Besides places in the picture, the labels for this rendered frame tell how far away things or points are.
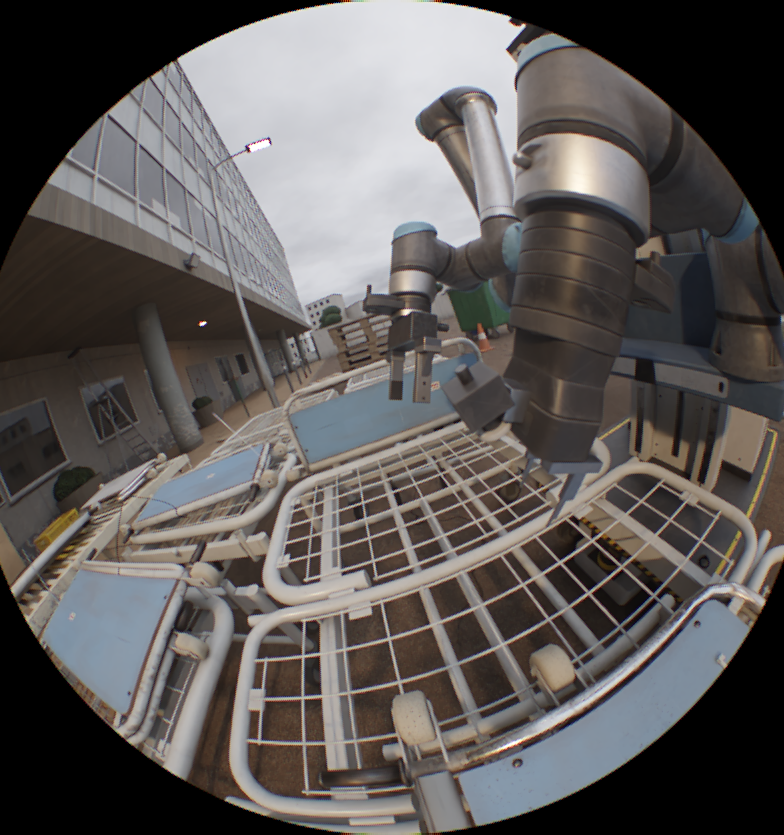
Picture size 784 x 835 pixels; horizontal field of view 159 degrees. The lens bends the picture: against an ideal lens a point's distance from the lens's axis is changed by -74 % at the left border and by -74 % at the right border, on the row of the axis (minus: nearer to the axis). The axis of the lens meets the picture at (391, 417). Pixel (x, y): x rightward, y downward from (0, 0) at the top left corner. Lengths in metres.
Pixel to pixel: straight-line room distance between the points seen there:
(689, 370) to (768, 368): 0.18
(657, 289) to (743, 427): 0.84
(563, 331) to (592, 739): 0.33
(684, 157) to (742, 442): 0.88
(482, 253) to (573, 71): 0.43
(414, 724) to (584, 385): 0.30
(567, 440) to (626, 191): 0.14
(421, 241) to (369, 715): 1.17
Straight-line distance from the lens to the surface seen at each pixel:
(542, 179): 0.17
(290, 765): 1.05
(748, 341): 0.59
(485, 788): 0.31
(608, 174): 0.17
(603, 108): 0.21
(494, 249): 0.56
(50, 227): 3.84
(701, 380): 0.63
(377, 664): 1.01
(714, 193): 0.28
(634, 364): 0.70
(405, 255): 0.55
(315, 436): 0.98
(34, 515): 6.12
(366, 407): 0.95
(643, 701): 0.35
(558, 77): 0.22
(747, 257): 0.57
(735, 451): 1.06
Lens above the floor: 0.89
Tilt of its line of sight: 18 degrees down
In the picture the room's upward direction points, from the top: 18 degrees counter-clockwise
